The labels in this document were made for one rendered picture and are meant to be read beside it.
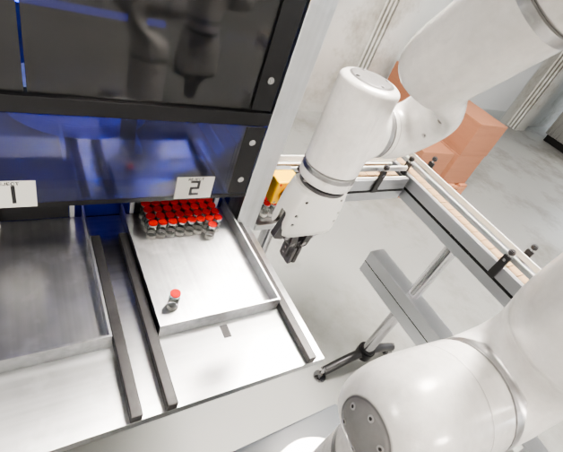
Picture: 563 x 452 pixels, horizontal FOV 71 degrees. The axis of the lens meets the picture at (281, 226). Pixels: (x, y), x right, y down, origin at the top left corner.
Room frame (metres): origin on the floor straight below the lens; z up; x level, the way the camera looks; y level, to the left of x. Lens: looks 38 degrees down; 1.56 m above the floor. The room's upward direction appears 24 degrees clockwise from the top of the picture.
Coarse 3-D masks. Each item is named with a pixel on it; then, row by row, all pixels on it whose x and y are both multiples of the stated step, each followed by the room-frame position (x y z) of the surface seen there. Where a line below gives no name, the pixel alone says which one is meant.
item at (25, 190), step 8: (0, 184) 0.45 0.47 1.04; (8, 184) 0.46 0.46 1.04; (16, 184) 0.46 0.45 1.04; (24, 184) 0.47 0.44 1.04; (32, 184) 0.48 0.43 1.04; (0, 192) 0.45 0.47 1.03; (8, 192) 0.46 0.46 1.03; (16, 192) 0.46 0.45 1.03; (24, 192) 0.47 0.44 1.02; (32, 192) 0.48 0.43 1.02; (0, 200) 0.45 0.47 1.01; (8, 200) 0.45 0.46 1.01; (16, 200) 0.46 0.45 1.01; (24, 200) 0.47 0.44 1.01; (32, 200) 0.48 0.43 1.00
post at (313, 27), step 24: (312, 0) 0.78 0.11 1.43; (336, 0) 0.81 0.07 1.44; (312, 24) 0.79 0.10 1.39; (312, 48) 0.80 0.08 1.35; (288, 72) 0.78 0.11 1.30; (288, 96) 0.79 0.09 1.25; (288, 120) 0.81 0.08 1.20; (264, 144) 0.78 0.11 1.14; (264, 168) 0.80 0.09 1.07; (264, 192) 0.81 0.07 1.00; (240, 216) 0.78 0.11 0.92
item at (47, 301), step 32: (32, 224) 0.53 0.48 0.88; (64, 224) 0.56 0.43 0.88; (0, 256) 0.43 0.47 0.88; (32, 256) 0.45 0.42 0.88; (64, 256) 0.48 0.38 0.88; (0, 288) 0.37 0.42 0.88; (32, 288) 0.39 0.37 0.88; (64, 288) 0.42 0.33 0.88; (96, 288) 0.45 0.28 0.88; (0, 320) 0.32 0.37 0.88; (32, 320) 0.34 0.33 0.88; (64, 320) 0.36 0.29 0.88; (96, 320) 0.38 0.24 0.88; (0, 352) 0.27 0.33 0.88; (32, 352) 0.27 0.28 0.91; (64, 352) 0.30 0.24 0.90
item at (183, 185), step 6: (180, 180) 0.66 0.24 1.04; (186, 180) 0.67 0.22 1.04; (192, 180) 0.68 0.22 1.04; (198, 180) 0.69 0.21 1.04; (204, 180) 0.70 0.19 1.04; (210, 180) 0.71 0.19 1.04; (180, 186) 0.66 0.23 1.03; (186, 186) 0.67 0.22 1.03; (192, 186) 0.68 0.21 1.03; (204, 186) 0.70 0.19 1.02; (210, 186) 0.71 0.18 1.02; (180, 192) 0.66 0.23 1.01; (186, 192) 0.67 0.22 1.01; (192, 192) 0.68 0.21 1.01; (198, 192) 0.69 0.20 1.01; (204, 192) 0.70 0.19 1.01; (210, 192) 0.71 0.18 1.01; (174, 198) 0.66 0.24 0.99; (180, 198) 0.67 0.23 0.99
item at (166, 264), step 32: (128, 224) 0.60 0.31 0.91; (224, 224) 0.77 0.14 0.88; (160, 256) 0.58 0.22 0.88; (192, 256) 0.62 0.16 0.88; (224, 256) 0.66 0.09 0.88; (256, 256) 0.67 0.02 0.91; (160, 288) 0.51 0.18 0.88; (192, 288) 0.54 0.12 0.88; (224, 288) 0.57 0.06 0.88; (256, 288) 0.61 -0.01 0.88; (160, 320) 0.44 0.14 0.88; (192, 320) 0.45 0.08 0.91; (224, 320) 0.50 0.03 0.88
